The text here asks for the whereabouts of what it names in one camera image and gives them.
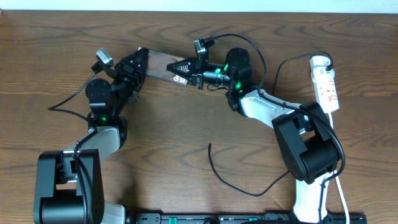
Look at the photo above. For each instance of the white USB charger plug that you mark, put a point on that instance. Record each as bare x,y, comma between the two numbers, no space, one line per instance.
321,61

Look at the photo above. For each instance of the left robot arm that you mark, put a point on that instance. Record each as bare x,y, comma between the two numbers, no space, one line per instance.
69,183

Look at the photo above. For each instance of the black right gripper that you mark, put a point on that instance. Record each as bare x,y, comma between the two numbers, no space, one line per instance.
195,70

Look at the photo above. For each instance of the white power strip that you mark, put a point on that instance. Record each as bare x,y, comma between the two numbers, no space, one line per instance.
325,89

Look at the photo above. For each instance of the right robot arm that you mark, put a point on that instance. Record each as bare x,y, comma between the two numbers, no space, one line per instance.
310,149

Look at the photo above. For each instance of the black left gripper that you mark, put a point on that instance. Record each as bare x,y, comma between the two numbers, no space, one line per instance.
128,71

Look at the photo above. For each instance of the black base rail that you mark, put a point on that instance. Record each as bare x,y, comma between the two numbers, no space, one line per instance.
270,217

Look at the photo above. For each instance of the bronze Galaxy smartphone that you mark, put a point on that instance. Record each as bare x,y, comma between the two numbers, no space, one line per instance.
157,67

